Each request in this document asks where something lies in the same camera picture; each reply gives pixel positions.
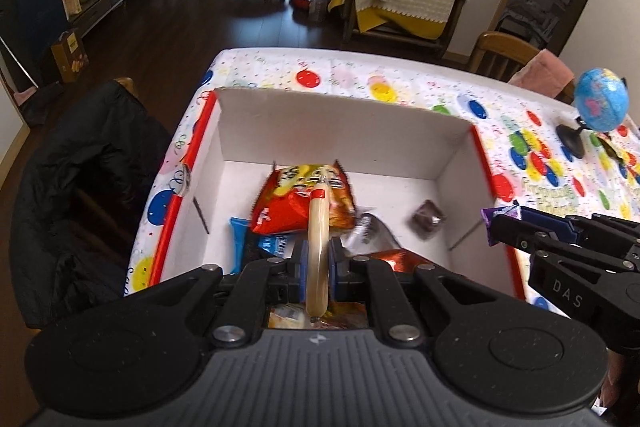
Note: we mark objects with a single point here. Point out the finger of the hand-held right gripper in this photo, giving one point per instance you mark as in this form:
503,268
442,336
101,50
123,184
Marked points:
510,233
550,223

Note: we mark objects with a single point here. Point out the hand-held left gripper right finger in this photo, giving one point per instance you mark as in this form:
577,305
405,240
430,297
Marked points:
336,272

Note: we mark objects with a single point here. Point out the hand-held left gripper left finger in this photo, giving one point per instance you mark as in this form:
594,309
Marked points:
300,272

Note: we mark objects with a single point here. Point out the purple snack packet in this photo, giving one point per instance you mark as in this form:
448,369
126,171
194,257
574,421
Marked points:
500,211

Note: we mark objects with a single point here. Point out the sausage stick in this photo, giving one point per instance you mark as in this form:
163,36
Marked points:
318,247

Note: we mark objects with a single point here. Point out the silver plastic packet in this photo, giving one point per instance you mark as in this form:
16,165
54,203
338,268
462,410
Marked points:
367,229

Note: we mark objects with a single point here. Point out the red chip bag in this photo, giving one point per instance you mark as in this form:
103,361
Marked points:
285,212

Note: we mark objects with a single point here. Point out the blue snack packet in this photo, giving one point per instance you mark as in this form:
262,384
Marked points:
240,242

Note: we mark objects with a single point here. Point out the brown cake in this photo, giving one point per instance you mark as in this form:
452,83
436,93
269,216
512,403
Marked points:
428,219

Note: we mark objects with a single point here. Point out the red cardboard box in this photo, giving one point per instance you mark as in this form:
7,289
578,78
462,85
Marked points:
340,127

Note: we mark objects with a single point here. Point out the open brown wrapper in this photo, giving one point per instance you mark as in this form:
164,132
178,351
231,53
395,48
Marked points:
611,151

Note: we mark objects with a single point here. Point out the blue desk globe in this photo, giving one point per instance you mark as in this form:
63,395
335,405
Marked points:
600,97

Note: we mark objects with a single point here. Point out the pink cloth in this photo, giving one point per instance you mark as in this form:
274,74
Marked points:
542,74

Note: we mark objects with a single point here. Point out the wooden dining chair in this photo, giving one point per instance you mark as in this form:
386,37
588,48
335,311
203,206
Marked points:
495,52

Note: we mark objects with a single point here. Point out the balloon print tablecloth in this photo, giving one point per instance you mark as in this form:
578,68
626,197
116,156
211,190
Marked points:
350,77

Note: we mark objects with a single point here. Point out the black jacket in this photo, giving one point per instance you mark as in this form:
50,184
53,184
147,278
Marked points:
90,167

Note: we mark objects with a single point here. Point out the water bottles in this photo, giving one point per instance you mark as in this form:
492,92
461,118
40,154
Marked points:
318,7

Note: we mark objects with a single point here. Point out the yellow gift box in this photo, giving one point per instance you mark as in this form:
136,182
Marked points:
70,57

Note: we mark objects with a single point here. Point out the black cabinet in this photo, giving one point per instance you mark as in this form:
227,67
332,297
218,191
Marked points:
35,12

